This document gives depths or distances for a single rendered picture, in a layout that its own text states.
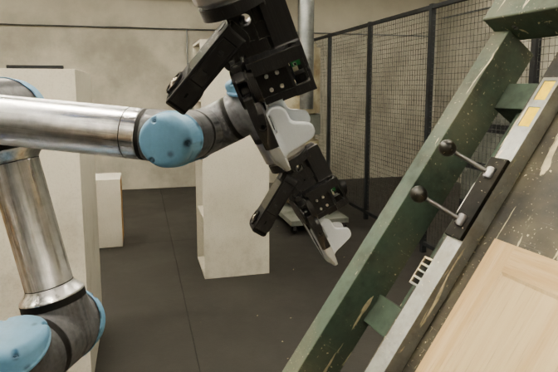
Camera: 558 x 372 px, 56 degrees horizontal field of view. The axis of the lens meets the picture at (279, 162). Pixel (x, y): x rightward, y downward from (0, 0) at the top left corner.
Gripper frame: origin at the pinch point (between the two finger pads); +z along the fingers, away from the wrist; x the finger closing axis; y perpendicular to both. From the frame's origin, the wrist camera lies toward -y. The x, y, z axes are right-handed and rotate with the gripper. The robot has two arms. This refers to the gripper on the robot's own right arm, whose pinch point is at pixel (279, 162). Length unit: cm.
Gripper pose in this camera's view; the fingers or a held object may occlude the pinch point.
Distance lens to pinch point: 62.5
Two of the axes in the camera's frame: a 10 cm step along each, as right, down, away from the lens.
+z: 3.4, 8.1, 4.7
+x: -0.9, -4.7, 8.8
